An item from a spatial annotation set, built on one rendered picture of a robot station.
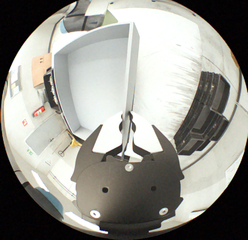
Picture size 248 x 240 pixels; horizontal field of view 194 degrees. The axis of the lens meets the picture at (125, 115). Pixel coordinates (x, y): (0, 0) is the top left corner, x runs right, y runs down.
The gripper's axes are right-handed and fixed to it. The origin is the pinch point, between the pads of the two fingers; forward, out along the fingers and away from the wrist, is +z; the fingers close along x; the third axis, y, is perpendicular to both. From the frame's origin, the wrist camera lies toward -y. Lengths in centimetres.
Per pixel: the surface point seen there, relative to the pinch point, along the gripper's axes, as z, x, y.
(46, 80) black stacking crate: 44, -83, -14
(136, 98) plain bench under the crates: 37.3, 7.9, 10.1
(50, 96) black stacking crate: 45, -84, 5
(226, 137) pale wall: 3, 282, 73
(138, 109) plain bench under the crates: 36.7, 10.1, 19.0
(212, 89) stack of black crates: 33, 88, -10
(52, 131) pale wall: 127, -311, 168
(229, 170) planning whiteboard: -90, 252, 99
